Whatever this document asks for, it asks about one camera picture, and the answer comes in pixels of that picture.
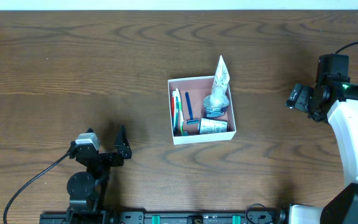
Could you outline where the green white toothbrush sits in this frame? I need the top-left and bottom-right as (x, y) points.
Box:
(176, 89), (184, 136)

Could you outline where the white box pink interior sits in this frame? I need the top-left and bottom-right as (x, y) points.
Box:
(167, 76), (237, 145)

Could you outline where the red teal toothpaste tube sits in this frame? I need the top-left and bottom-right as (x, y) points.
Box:
(171, 90), (177, 134)

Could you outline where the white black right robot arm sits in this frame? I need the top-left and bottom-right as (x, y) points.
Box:
(285, 54), (358, 223)

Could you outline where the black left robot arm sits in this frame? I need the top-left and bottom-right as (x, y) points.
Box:
(65, 126), (132, 223)

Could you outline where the black left camera cable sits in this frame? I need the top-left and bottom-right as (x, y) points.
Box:
(2, 152), (70, 224)

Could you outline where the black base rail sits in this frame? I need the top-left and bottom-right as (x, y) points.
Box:
(39, 208), (287, 224)

